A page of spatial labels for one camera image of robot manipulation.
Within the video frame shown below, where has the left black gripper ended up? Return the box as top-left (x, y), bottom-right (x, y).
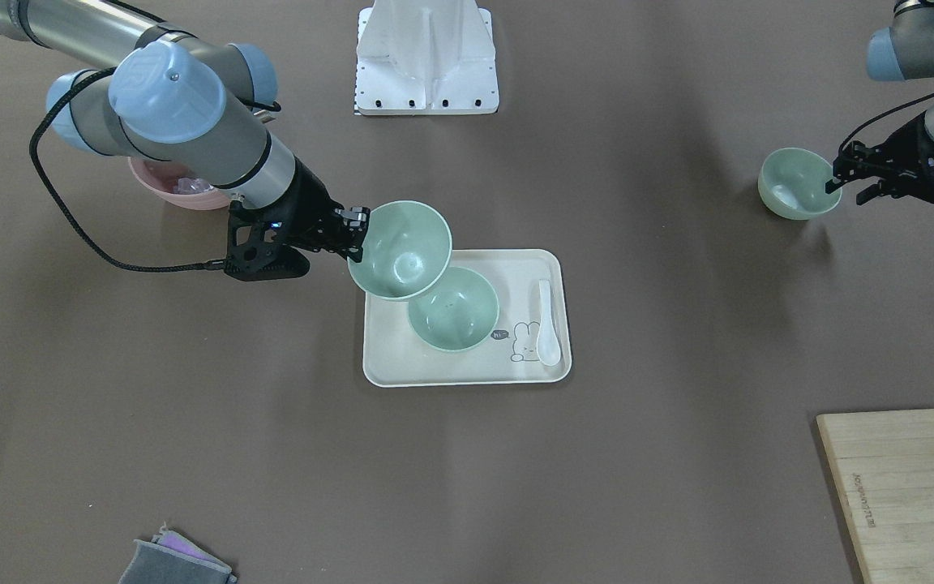
top-left (825, 114), bottom-right (934, 204)

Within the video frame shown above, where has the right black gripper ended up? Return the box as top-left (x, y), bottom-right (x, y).
top-left (223, 160), bottom-right (371, 281)

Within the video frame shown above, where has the green bowl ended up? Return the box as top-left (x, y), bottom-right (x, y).
top-left (348, 200), bottom-right (452, 302)
top-left (407, 266), bottom-right (500, 352)
top-left (757, 148), bottom-right (844, 221)

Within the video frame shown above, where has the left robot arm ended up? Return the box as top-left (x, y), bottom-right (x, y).
top-left (824, 1), bottom-right (934, 204)

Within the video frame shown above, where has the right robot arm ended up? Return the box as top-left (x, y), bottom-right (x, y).
top-left (0, 1), bottom-right (370, 281)

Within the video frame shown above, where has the cream rabbit serving tray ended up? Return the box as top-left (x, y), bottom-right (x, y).
top-left (362, 249), bottom-right (573, 388)

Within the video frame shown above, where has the green bowl on tray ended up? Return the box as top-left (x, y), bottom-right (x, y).
top-left (407, 266), bottom-right (500, 352)

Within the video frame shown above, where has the pink bowl with ice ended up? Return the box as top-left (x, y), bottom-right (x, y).
top-left (127, 157), bottom-right (230, 211)

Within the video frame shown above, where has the white ceramic spoon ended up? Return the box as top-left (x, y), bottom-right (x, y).
top-left (537, 280), bottom-right (561, 367)

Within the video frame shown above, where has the wooden cutting board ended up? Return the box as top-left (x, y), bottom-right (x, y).
top-left (816, 408), bottom-right (934, 583)

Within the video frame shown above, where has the grey folded cloth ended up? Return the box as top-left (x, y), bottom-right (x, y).
top-left (118, 526), bottom-right (238, 583)

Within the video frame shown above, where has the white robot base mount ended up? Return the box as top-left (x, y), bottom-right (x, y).
top-left (353, 1), bottom-right (500, 116)

